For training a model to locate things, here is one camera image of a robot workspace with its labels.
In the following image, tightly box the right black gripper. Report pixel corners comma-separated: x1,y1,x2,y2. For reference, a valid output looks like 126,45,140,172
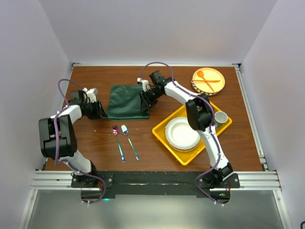
139,88,163,113

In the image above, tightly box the dark green cloth napkin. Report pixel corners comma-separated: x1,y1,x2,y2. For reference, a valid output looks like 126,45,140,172
106,85,149,121

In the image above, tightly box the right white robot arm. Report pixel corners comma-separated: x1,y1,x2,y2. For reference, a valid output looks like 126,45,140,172
137,71,233,187

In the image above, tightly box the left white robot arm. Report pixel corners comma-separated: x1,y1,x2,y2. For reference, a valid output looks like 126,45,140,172
39,88,108,187

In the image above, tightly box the iridescent metal spoon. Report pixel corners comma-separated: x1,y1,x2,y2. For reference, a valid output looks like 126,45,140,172
111,125,125,162

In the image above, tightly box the iridescent metal fork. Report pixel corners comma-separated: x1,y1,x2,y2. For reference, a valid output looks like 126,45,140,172
121,125,140,160

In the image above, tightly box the white ceramic plate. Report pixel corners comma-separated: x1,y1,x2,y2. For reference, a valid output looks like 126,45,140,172
165,117,200,151

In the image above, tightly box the orange plastic spoon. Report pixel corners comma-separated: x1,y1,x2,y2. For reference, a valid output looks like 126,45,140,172
197,71,214,92

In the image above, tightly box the wicker plate holder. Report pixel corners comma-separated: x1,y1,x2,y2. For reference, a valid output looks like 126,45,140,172
191,80,221,96

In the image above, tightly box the orange round plate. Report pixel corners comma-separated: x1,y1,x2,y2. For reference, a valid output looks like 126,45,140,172
192,67,225,90

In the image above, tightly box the orange plastic knife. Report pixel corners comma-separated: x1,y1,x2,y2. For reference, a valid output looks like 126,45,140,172
193,80,221,83

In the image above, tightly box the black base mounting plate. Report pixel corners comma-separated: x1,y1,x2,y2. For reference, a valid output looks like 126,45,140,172
71,171,240,203

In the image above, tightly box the grey ceramic mug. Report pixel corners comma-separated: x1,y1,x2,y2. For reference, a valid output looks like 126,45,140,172
214,111,228,125

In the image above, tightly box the yellow plastic tray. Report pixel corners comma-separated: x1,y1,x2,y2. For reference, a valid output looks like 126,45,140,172
152,101,233,166

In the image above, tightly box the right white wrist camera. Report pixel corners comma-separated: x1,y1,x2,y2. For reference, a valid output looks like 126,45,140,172
137,77,151,92

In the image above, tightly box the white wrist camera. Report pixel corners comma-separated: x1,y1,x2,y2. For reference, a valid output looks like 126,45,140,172
137,77,151,92
82,87,98,103

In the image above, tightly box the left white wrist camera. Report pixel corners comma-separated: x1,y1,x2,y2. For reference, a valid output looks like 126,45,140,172
82,87,98,103

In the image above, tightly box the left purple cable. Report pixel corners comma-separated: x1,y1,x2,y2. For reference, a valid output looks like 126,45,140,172
54,79,107,205

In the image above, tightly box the aluminium front frame rail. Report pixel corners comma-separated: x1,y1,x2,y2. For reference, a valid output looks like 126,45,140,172
30,171,281,191

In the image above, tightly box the aluminium frame rail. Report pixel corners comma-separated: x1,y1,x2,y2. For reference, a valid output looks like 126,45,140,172
233,64,269,171
30,171,281,191

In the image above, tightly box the aluminium right frame rail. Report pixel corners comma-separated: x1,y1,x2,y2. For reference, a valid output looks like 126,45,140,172
233,64,269,171

